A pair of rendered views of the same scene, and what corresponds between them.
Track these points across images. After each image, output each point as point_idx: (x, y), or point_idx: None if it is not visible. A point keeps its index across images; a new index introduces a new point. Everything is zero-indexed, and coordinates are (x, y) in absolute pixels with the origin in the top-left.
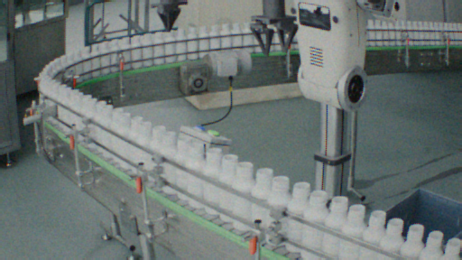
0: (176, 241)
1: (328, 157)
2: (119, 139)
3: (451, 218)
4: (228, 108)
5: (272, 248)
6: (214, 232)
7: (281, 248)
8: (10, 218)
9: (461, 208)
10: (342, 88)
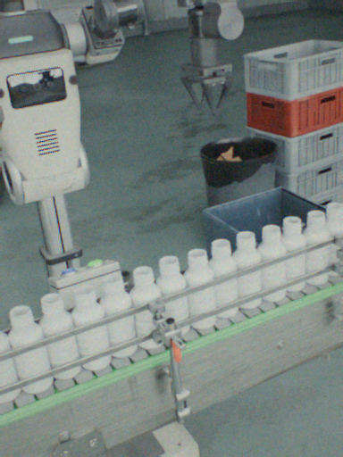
0: (196, 391)
1: (70, 252)
2: (34, 351)
3: (249, 213)
4: None
5: (330, 284)
6: (263, 323)
7: (331, 279)
8: None
9: (258, 198)
10: (87, 162)
